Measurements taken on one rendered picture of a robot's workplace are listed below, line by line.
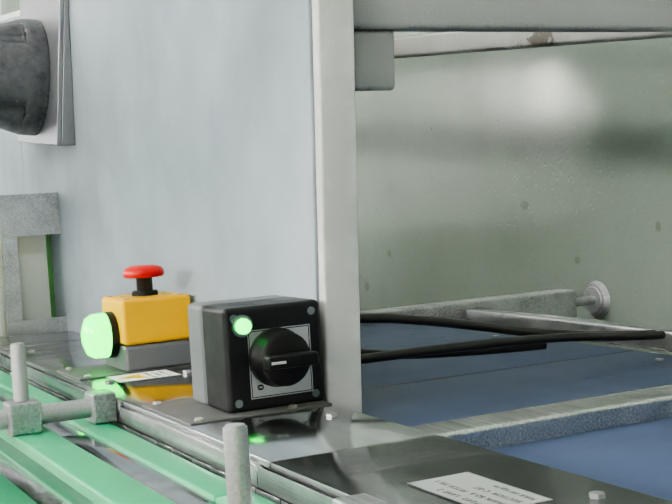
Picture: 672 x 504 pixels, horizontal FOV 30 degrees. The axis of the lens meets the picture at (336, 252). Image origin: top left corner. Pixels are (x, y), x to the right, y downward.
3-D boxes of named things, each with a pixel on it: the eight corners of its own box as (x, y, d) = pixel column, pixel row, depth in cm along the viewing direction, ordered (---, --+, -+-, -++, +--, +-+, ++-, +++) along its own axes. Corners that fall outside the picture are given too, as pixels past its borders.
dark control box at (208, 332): (287, 388, 104) (192, 402, 101) (281, 293, 104) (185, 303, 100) (331, 401, 97) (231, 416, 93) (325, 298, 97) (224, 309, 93)
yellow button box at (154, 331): (175, 357, 129) (105, 366, 126) (170, 285, 128) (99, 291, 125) (199, 364, 123) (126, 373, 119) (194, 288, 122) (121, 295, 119)
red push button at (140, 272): (119, 300, 125) (117, 266, 124) (158, 296, 126) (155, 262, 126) (132, 302, 121) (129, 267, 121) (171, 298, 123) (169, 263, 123)
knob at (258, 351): (304, 382, 96) (323, 387, 93) (250, 389, 94) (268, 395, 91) (300, 324, 96) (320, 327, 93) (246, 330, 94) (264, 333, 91)
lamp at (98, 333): (107, 355, 124) (78, 358, 123) (104, 309, 124) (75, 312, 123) (121, 359, 120) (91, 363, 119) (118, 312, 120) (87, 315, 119)
